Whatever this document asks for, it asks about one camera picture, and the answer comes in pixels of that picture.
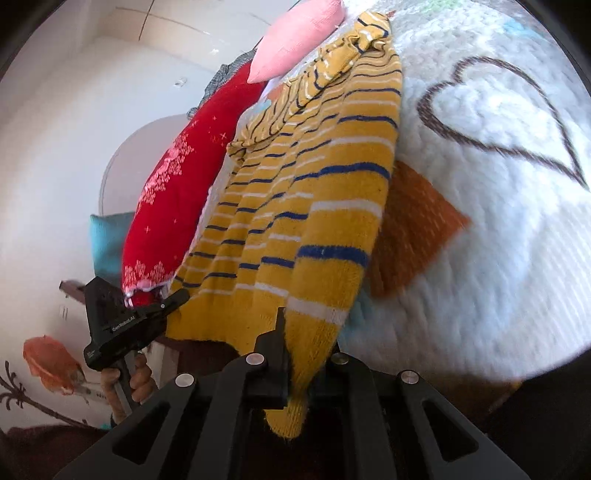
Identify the pink pillow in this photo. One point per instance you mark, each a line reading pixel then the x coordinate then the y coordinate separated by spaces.
pixel 295 37

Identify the yellow striped knit sweater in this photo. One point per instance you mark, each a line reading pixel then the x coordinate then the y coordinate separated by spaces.
pixel 323 207

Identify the orange and brown wall sticker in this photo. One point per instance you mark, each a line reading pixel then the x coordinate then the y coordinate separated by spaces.
pixel 51 362

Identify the grey knit cloth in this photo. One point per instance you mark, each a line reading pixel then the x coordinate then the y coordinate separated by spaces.
pixel 221 76

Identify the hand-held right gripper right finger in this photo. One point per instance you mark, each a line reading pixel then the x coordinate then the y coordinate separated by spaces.
pixel 344 376

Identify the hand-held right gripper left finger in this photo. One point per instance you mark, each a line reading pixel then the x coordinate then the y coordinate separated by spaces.
pixel 272 369

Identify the white arched headboard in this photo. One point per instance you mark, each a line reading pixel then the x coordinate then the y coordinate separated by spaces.
pixel 134 157

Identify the person's left hand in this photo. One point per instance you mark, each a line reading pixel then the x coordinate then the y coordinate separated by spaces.
pixel 141 378

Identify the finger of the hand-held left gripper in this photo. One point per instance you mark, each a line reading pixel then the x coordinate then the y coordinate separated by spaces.
pixel 168 302

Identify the teal pillow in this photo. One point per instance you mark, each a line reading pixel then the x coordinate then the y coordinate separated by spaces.
pixel 108 244

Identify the dark wooden furniture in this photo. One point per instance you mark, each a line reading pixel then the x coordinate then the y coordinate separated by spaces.
pixel 71 290

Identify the white quilted heart-print bedspread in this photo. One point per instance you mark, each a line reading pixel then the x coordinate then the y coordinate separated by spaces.
pixel 485 254

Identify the red patterned blanket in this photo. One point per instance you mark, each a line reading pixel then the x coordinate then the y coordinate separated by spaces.
pixel 184 184

